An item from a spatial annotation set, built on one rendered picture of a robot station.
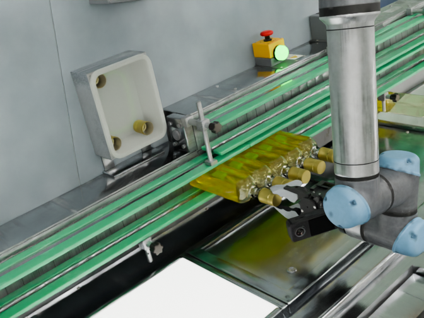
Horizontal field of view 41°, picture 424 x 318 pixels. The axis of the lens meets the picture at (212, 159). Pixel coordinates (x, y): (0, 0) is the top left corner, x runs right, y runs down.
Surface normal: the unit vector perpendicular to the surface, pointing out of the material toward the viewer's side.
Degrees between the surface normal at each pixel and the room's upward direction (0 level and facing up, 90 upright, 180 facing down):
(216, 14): 0
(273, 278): 90
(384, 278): 90
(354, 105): 47
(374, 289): 90
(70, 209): 90
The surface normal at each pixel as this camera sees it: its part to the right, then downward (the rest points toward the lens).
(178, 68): 0.66, 0.19
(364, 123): 0.14, 0.22
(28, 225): -0.19, -0.89
